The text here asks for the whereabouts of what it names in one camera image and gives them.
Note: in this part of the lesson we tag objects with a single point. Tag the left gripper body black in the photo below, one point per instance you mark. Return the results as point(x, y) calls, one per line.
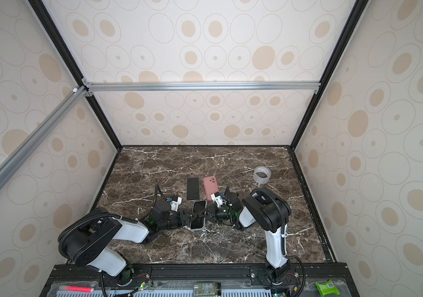
point(180, 224)

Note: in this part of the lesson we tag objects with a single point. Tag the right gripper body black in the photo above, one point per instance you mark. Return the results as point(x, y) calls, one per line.
point(219, 215)

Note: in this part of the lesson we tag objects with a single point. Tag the phone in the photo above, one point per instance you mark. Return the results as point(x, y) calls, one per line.
point(193, 189)
point(198, 221)

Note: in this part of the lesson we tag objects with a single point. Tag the pink phone case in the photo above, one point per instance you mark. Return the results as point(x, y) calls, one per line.
point(211, 187)

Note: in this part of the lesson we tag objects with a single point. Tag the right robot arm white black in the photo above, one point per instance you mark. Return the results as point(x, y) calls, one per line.
point(265, 208)

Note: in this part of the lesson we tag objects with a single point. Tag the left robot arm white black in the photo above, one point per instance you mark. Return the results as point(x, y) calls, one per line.
point(86, 241)

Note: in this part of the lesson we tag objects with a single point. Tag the clear tape roll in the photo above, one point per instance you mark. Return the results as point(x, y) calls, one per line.
point(261, 175)

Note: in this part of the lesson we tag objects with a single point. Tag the small circuit board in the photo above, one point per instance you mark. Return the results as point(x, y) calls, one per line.
point(207, 289)

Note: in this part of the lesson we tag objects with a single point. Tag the pink marker pen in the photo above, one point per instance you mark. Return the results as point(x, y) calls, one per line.
point(76, 289)

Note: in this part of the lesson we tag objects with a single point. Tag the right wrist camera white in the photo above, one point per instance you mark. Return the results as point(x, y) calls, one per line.
point(217, 199)

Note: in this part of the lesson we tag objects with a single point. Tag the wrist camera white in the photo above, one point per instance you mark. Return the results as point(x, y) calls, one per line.
point(175, 202)
point(217, 199)

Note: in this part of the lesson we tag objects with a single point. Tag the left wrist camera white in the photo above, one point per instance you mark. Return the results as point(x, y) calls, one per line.
point(175, 202)

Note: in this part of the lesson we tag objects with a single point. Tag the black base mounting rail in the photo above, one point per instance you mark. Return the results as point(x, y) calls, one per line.
point(178, 280)

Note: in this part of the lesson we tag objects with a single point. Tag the horizontal aluminium rail back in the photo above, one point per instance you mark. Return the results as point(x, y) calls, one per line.
point(202, 86)

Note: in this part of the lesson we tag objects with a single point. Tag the diagonal aluminium rail left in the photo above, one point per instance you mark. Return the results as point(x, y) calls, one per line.
point(13, 162)

